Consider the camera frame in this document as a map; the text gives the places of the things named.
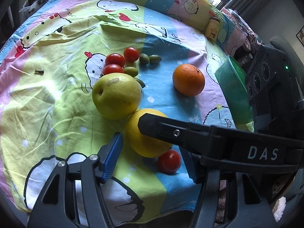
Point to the green-yellow pear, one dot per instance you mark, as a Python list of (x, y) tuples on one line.
[(117, 95)]

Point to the yellow lemon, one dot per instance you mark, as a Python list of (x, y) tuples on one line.
[(144, 145)]

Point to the green olive pair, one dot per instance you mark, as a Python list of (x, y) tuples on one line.
[(144, 59), (154, 59)]

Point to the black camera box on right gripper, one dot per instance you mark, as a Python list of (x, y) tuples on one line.
[(272, 88)]

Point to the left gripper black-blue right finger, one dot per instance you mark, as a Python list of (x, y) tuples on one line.
[(226, 200)]

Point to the orange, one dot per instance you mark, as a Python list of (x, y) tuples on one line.
[(188, 80)]

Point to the framed wall picture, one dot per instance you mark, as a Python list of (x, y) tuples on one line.
[(300, 36)]

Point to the pile of pink clothes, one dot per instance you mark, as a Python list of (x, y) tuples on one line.
[(242, 34)]

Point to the colourful cartoon bed sheet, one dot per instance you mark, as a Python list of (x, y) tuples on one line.
[(51, 117)]

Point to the small yellow bear bottle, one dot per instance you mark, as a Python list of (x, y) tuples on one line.
[(212, 28)]

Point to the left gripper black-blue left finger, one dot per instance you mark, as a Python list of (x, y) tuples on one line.
[(56, 205)]

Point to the green olive near tomatoes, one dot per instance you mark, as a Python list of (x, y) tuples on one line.
[(132, 71)]

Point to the green olive behind pear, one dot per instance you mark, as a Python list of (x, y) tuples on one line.
[(142, 84)]

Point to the small dark fruit stem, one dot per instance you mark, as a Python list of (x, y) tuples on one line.
[(39, 72)]

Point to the red cherry tomato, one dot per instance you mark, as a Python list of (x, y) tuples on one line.
[(112, 68), (115, 58), (131, 54), (169, 163)]

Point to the green plastic bowl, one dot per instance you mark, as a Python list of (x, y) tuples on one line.
[(231, 79)]

